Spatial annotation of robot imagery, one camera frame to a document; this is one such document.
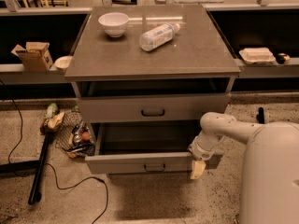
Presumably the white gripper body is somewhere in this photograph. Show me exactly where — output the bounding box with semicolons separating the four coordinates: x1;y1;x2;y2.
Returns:
188;131;224;161

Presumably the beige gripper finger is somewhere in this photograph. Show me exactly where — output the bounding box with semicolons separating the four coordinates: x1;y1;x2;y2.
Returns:
191;161;206;180

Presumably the grey drawer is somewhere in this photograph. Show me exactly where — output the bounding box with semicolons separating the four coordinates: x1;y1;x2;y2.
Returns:
77;94;230;123
84;121;224;175

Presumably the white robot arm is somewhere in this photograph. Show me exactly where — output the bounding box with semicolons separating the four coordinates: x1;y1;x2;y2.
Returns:
189;112;299;224

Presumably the grey top drawer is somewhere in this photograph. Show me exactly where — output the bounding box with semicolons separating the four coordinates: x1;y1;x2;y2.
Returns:
77;94;230;123

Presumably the grey drawer cabinet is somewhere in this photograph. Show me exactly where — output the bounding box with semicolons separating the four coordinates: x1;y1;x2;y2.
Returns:
64;4;242;179

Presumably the black metal leg right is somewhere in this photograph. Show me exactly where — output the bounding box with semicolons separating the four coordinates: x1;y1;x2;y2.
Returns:
256;107;264;124

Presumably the black metal leg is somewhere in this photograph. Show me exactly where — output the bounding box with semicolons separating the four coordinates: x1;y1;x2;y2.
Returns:
28;133;54;205
256;107;264;124

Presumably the white takeout container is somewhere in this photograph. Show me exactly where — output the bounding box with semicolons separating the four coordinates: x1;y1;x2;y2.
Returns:
239;48;276;64

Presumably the small dark round object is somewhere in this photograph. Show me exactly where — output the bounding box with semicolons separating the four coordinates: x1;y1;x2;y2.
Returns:
276;53;291;64

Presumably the clear plastic bottle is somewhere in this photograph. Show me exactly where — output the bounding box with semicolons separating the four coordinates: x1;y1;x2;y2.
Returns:
139;23;180;51

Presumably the black metal leg left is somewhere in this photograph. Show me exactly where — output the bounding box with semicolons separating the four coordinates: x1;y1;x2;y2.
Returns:
28;133;54;205

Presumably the cardboard box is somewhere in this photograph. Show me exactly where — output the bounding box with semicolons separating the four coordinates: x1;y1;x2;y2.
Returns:
11;42;53;72

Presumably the wire basket with items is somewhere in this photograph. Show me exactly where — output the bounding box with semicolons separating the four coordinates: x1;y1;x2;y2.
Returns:
55;108;95;159

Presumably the black cable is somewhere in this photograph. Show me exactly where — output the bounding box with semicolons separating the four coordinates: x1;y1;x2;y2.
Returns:
0;79;109;224

